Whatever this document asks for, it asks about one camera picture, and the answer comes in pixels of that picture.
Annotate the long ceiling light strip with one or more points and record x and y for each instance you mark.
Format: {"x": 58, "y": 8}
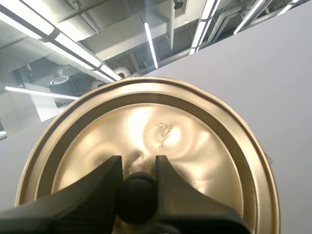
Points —
{"x": 203, "y": 24}
{"x": 151, "y": 45}
{"x": 248, "y": 15}
{"x": 41, "y": 93}
{"x": 61, "y": 42}

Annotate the gold lid with black knob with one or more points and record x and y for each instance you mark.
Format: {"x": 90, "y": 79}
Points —
{"x": 195, "y": 136}

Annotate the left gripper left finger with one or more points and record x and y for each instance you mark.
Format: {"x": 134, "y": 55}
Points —
{"x": 80, "y": 209}

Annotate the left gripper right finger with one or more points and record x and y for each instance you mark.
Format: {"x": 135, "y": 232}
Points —
{"x": 185, "y": 204}

